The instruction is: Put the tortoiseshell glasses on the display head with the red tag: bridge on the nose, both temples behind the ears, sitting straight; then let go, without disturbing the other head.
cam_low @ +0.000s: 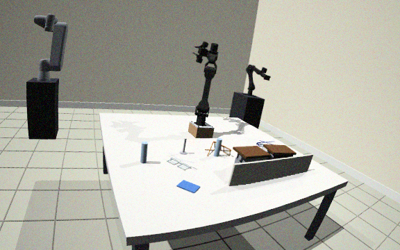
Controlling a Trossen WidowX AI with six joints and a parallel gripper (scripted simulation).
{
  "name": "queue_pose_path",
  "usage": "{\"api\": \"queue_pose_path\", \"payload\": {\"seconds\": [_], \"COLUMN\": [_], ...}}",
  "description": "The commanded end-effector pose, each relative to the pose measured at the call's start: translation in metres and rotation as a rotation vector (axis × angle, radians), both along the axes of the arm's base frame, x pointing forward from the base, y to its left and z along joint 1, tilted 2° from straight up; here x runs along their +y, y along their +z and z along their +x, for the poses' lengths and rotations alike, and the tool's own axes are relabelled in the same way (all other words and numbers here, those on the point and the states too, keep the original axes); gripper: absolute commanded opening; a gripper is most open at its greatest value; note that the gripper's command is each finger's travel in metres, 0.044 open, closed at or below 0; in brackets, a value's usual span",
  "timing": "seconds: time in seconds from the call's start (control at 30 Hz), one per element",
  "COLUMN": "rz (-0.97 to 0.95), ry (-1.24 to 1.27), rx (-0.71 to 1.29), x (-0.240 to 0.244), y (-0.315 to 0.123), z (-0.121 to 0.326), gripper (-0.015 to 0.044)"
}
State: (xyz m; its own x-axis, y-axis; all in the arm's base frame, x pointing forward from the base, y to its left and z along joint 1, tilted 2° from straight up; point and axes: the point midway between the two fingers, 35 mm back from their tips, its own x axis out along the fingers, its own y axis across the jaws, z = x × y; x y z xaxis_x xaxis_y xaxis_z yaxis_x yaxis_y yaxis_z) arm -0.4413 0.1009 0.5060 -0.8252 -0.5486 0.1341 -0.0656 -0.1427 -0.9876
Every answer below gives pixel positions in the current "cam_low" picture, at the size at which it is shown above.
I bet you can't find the light blue cylinder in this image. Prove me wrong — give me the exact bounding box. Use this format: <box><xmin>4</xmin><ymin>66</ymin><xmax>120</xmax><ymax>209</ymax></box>
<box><xmin>140</xmin><ymin>142</ymin><xmax>148</xmax><ymax>163</ymax></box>
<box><xmin>214</xmin><ymin>138</ymin><xmax>223</xmax><ymax>156</ymax></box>

